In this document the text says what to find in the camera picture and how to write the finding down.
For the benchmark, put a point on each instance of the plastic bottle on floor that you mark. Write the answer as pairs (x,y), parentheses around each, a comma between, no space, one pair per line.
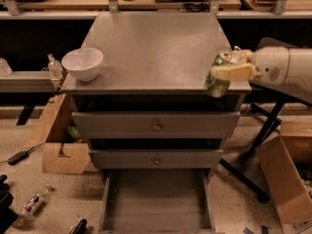
(36,202)

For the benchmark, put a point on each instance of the cardboard box left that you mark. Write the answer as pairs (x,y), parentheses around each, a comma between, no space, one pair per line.
(60,154)

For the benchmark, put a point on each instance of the black object bottom left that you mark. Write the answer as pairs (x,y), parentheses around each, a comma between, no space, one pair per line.
(7,216)

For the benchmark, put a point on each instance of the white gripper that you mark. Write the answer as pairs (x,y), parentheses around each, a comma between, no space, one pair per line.
(270,64)

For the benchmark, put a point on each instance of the grey middle drawer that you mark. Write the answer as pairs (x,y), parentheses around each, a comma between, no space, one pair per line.
(156,158)

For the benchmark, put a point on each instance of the cardboard box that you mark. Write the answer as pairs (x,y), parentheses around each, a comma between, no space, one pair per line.
(278,157)
(60,154)

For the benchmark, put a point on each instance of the grey drawer cabinet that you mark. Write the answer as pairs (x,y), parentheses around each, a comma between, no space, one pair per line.
(153,62)

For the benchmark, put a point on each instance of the grey top drawer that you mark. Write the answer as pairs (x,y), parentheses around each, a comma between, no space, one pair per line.
(92,125)

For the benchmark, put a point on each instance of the white ceramic bowl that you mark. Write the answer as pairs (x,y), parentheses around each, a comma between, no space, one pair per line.
(83,64)

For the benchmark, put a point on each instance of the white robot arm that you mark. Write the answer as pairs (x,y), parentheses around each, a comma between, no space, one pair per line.
(267,66)

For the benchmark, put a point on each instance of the green soda can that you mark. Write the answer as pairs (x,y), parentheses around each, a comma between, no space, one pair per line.
(218,80)

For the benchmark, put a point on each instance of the clear sanitizer bottle left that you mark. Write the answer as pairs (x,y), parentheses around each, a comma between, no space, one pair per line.
(54,67)

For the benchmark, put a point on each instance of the black power adapter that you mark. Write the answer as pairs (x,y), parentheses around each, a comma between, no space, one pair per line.
(17,158)

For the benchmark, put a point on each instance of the black folding side table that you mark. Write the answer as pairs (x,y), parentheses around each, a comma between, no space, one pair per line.
(297,87)

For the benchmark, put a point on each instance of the grey open bottom drawer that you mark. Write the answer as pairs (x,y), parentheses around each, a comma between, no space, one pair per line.
(173,201)

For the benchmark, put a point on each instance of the cardboard box right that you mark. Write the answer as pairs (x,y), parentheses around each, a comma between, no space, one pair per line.
(278,157)

